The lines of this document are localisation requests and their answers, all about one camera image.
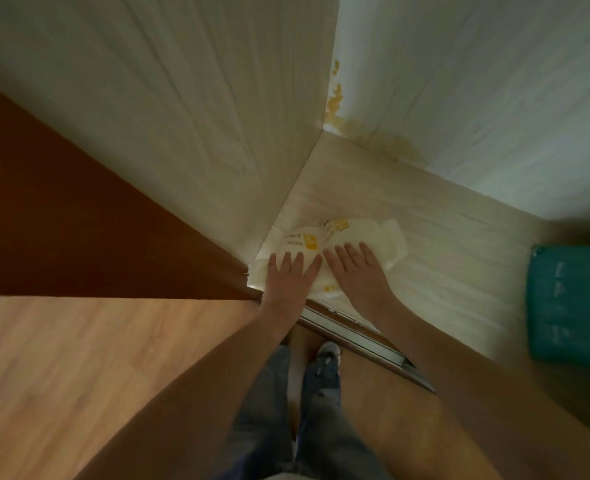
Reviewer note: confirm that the person's left hand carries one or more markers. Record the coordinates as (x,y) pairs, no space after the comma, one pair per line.
(287,284)

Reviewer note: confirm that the person's right hand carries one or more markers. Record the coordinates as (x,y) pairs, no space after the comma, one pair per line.
(362,279)

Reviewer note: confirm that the white printed cat litter bag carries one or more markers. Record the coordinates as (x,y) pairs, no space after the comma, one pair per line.
(385,239)

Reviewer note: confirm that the person's left forearm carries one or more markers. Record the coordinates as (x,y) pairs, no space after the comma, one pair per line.
(190,409)

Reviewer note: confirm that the person's right forearm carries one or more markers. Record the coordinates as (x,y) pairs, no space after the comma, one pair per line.
(485,404)

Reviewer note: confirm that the person's grey right shoe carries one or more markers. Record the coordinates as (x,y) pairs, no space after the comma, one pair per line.
(329,352)

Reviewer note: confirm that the person's blue jeans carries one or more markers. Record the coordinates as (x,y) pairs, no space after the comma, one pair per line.
(325,434)

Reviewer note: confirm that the white wooden wardrobe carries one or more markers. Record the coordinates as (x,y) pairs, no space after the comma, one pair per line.
(200,119)

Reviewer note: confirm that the teal plastic package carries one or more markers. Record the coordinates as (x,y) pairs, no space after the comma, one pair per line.
(565,314)

